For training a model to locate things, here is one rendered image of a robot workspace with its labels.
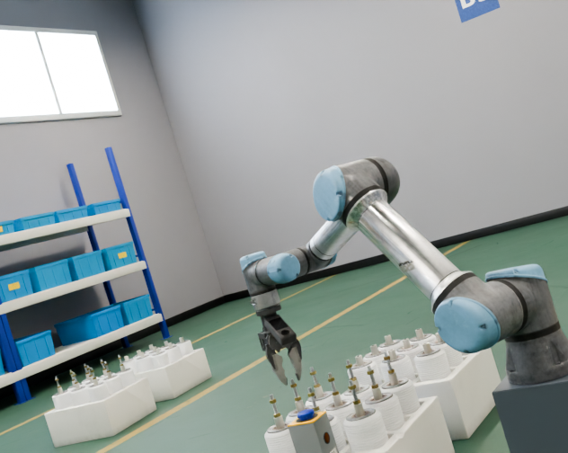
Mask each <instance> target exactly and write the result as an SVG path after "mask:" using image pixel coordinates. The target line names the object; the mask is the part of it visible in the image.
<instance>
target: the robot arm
mask: <svg viewBox="0 0 568 453"><path fill-rule="evenodd" d="M399 188H400V177H399V174H398V172H397V170H396V169H395V167H394V166H393V165H392V164H391V163H390V162H388V161H387V160H386V159H384V158H381V157H375V156H372V157H366V158H363V159H360V160H357V161H353V162H350V163H347V164H341V165H337V166H336V165H334V166H331V167H330V168H328V169H325V170H322V172H320V173H319V174H318V175H317V176H316V178H315V181H314V186H313V197H314V203H315V207H316V210H317V212H318V213H319V215H320V216H321V217H322V218H323V219H325V220H327V222H326V223H325V224H324V225H323V226H322V227H321V229H320V230H319V231H318V232H317V233H316V234H315V236H314V237H313V238H312V239H311V240H310V241H309V242H308V243H307V244H306V245H303V246H300V247H298V248H295V249H293V250H290V251H287V252H285V253H279V254H276V255H274V256H271V257H267V256H266V254H265V252H264V251H260V252H257V253H252V254H249V255H246V256H244V257H242V258H241V259H240V264H241V268H242V273H243V275H244V279H245V283H246V286H247V288H248V291H249V294H250V297H251V301H250V303H251V304H253V308H254V310H257V311H256V312H255V313H256V315H257V316H259V317H260V318H261V320H262V326H263V328H262V332H260V333H258V337H259V340H260V343H261V346H263V347H262V351H265V354H266V358H267V360H268V361H269V363H270V364H271V368H272V371H273V372H274V373H275V374H276V375H277V377H278V379H279V380H280V381H281V383H283V384H284V385H285V386H287V385H288V379H287V378H286V376H285V369H284V368H283V367H282V362H283V358H282V356H280V355H278V354H276V352H280V350H281V349H283V348H287V349H288V357H289V359H290V362H291V363H292V365H293V367H294V369H295V374H296V377H297V380H300V379H301V373H302V351H301V345H300V343H299V341H298V339H297V334H296V333H295V332H294V331H293V330H292V329H291V328H290V326H289V325H288V324H287V323H286V322H285V321H284V320H283V319H282V317H281V316H280V315H277V313H276V311H279V310H281V305H280V297H279V294H278V291H277V289H276V286H275V285H276V284H283V283H288V282H291V281H292V280H294V279H295V278H298V277H300V276H303V275H306V274H308V273H310V272H313V271H317V270H320V269H324V268H326V267H328V266H329V265H332V264H333V263H334V262H335V261H336V256H337V253H338V252H339V250H340V249H341V248H342V247H343V246H344V245H345V244H346V243H347V242H348V241H349V240H350V239H351V238H352V237H353V236H354V235H355V234H356V233H357V232H358V231H361V232H362V233H363V234H364V235H365V236H366V237H367V238H368V239H369V240H370V241H371V242H372V243H373V244H374V245H375V246H376V247H377V248H378V249H379V250H380V251H381V252H382V253H383V254H384V255H385V256H386V257H387V258H388V259H389V260H390V261H391V262H392V263H393V264H394V265H395V266H396V267H397V268H398V269H399V270H400V271H401V272H402V273H403V274H404V275H405V276H406V277H407V278H408V279H409V280H410V281H411V282H412V283H413V284H414V285H415V286H416V287H417V288H418V289H419V290H420V291H421V292H422V293H423V294H424V295H425V296H426V297H427V298H428V299H429V300H430V301H431V312H432V313H433V314H434V315H435V316H434V322H435V326H436V327H438V328H439V330H438V333H439V336H440V337H441V339H442V340H443V341H444V342H445V343H446V344H447V345H448V346H450V347H451V348H453V349H454V350H456V351H460V352H463V353H476V352H479V351H483V350H487V349H489V348H491V347H492V346H493V345H495V344H496V343H497V342H500V341H502V340H505V342H506V368H505V371H506V375H507V378H508V380H509V382H510V383H512V384H514V385H532V384H538V383H543V382H547V381H551V380H554V379H558V378H562V377H564V376H567V375H568V339H567V337H566V336H565V335H564V333H563V331H562V329H561V326H560V324H559V320H558V317H557V314H556V311H555V306H554V302H553V299H552V297H551V294H550V290H549V287H548V285H547V282H548V281H547V279H546V277H545V274H544V272H543V269H542V268H541V267H540V266H539V265H537V264H528V265H522V266H517V267H511V268H507V269H502V270H497V271H490V272H487V273H486V274H485V278H486V279H485V281H486V283H484V282H483V281H482V280H480V279H479V278H478V277H477V276H476V275H475V274H474V273H473V272H472V271H460V270H459V269H458V268H457V267H456V266H455V265H454V264H453V263H452V262H451V261H450V260H448V259H447V258H446V257H445V256H444V255H443V254H442V253H441V252H440V251H439V250H438V249H437V248H436V247H434V246H433V245H432V244H431V243H430V242H429V241H428V240H427V239H426V238H425V237H424V236H423V235H421V234H420V233H419V232H418V231H417V230H416V229H415V228H414V227H413V226H412V225H411V224H410V223H409V222H407V221H406V220H405V219H404V218H403V217H402V216H401V215H400V214H399V213H398V212H397V211H396V210H395V209H393V208H392V207H391V206H390V205H389V204H390V203H391V202H392V201H393V200H394V198H395V197H396V195H397V193H398V192H399ZM263 329H264V330H263Z"/></svg>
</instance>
